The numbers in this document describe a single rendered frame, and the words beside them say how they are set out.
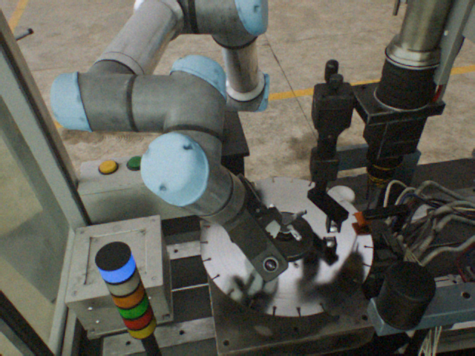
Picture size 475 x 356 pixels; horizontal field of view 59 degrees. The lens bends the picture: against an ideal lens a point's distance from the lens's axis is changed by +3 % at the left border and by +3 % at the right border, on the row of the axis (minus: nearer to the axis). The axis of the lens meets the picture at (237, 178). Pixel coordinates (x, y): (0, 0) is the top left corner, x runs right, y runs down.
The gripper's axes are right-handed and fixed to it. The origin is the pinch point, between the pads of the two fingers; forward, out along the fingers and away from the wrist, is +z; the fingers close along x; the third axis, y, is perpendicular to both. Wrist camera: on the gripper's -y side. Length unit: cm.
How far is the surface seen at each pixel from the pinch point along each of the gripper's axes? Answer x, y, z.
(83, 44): 69, 292, 149
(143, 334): 22.8, -5.2, -13.9
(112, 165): 25.0, 41.9, 5.3
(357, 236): -12.4, -6.3, 9.9
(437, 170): -42, 6, 54
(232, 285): 10.3, -3.8, -2.6
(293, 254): -1.1, -4.1, 2.8
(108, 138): 71, 157, 114
